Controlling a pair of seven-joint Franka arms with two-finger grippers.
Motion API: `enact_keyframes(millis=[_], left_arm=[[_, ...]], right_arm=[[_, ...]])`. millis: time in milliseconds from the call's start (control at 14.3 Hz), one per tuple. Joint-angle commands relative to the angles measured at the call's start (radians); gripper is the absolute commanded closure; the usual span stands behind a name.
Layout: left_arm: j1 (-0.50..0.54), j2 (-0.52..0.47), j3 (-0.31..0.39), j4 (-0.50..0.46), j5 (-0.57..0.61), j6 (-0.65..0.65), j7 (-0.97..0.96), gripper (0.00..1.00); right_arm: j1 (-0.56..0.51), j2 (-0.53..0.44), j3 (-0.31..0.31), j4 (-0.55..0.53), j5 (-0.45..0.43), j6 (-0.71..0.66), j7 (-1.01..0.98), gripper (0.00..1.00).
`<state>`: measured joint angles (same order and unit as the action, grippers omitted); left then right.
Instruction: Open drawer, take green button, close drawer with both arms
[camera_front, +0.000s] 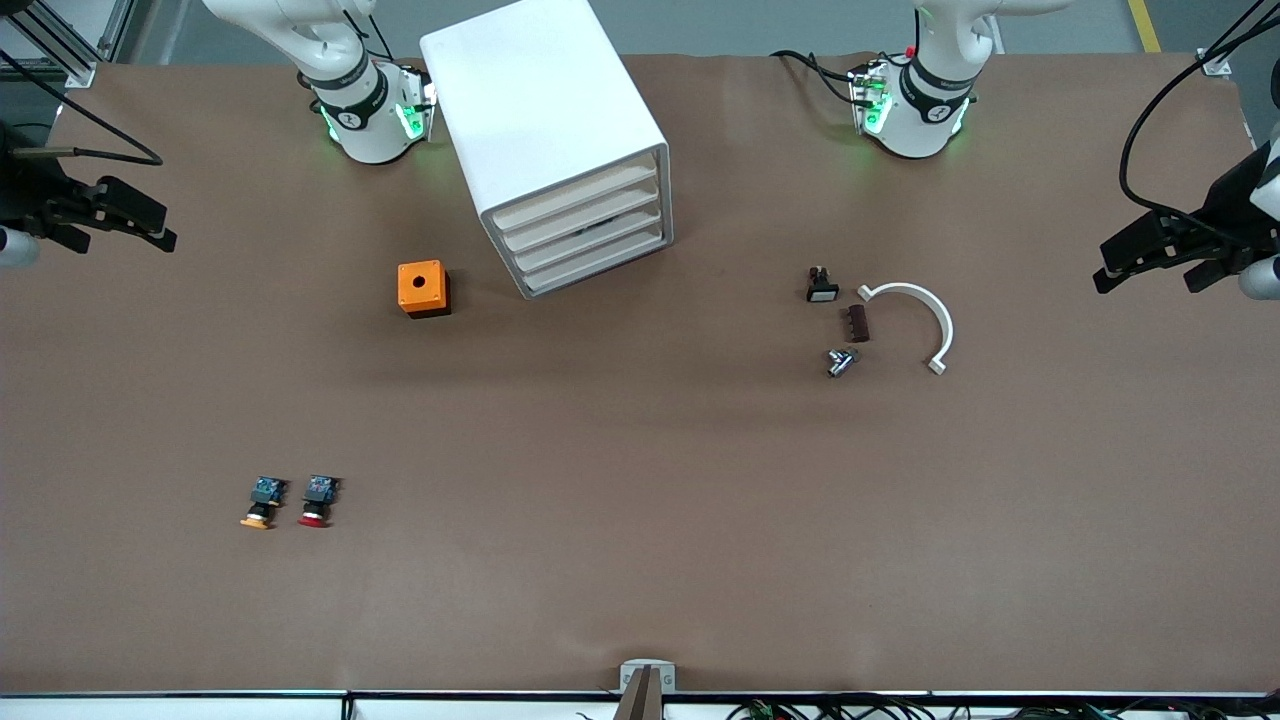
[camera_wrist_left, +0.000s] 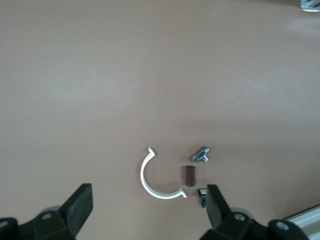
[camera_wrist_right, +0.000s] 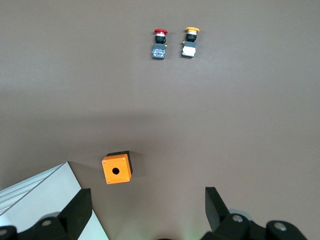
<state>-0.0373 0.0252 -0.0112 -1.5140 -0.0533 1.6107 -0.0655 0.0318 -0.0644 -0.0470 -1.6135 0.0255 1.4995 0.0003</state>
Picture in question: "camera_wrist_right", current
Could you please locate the yellow mushroom push button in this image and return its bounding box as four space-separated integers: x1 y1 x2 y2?
180 26 201 59

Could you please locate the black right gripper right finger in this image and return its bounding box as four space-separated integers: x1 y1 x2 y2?
199 186 309 240

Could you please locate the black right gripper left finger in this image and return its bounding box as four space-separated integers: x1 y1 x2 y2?
0 187 93 240

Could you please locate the red mushroom push button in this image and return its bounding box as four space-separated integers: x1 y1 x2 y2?
151 28 169 60

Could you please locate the orange button enclosure box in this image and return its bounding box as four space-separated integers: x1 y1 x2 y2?
101 150 134 185

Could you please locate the white drawer cabinet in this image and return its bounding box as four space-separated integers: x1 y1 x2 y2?
0 161 110 240

